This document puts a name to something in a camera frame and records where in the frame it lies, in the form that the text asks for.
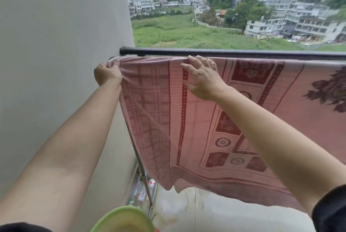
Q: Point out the person's left forearm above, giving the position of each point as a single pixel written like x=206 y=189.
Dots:
x=62 y=158

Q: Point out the white plastic bottle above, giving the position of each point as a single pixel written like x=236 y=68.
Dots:
x=138 y=192

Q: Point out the person's left hand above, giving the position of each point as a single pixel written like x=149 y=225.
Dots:
x=106 y=75

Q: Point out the person's right thumb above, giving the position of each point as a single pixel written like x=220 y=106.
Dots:
x=192 y=87

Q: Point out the person's left thumb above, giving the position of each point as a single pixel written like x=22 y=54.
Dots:
x=115 y=62

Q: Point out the person's right hand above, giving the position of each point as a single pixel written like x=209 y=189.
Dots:
x=206 y=83

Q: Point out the person's right little finger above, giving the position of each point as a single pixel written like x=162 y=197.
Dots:
x=213 y=65

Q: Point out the pink patterned bedsheet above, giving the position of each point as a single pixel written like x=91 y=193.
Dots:
x=194 y=137

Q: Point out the black left sleeve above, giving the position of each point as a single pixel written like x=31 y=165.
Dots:
x=16 y=227

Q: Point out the green crop field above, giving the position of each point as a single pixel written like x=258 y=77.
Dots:
x=189 y=34

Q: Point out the black sleeve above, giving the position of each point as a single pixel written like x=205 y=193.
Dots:
x=331 y=210
x=16 y=227

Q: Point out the green plastic basin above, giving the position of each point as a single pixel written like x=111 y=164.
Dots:
x=124 y=221

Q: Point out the black balcony railing bar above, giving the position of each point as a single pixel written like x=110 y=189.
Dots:
x=243 y=52

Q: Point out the person's right middle finger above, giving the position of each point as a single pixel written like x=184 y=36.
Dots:
x=196 y=62

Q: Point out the cluster of white buildings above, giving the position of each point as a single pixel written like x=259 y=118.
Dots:
x=297 y=21

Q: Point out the metal drying rack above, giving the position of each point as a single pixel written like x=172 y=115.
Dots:
x=147 y=188

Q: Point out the black right sleeve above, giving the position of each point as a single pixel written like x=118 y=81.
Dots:
x=331 y=210

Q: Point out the person's right forearm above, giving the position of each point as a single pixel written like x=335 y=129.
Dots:
x=275 y=145

